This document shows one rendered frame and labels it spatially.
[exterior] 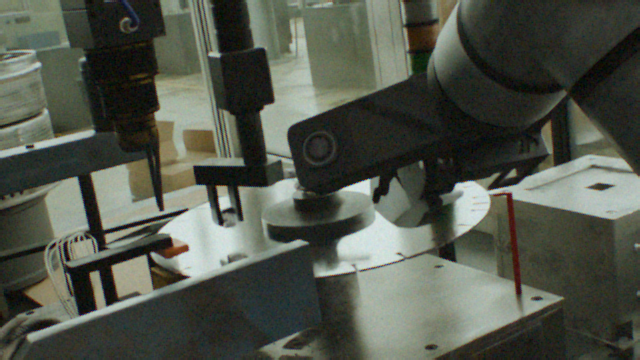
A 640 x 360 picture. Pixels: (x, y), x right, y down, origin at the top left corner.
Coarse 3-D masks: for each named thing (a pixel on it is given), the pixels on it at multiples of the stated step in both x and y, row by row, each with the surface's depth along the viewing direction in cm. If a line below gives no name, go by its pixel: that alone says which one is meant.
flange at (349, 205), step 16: (336, 192) 84; (352, 192) 88; (272, 208) 87; (288, 208) 85; (304, 208) 83; (320, 208) 83; (336, 208) 83; (352, 208) 83; (368, 208) 82; (272, 224) 82; (288, 224) 81; (304, 224) 80; (320, 224) 80; (336, 224) 80; (352, 224) 81
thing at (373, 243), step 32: (256, 192) 97; (288, 192) 95; (480, 192) 85; (192, 224) 89; (256, 224) 86; (384, 224) 80; (448, 224) 77; (160, 256) 80; (192, 256) 79; (224, 256) 78; (320, 256) 74; (352, 256) 73; (384, 256) 72; (416, 256) 71
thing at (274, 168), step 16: (240, 128) 76; (256, 128) 76; (256, 144) 76; (208, 160) 81; (224, 160) 80; (240, 160) 79; (256, 160) 76; (272, 160) 77; (208, 176) 79; (224, 176) 78; (240, 176) 77; (256, 176) 76; (272, 176) 76; (208, 192) 81; (240, 208) 81
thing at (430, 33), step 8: (416, 24) 107; (424, 24) 105; (432, 24) 105; (408, 32) 106; (416, 32) 105; (424, 32) 105; (432, 32) 105; (408, 40) 106; (416, 40) 105; (424, 40) 105; (432, 40) 105; (408, 48) 107; (416, 48) 106; (424, 48) 105; (432, 48) 105
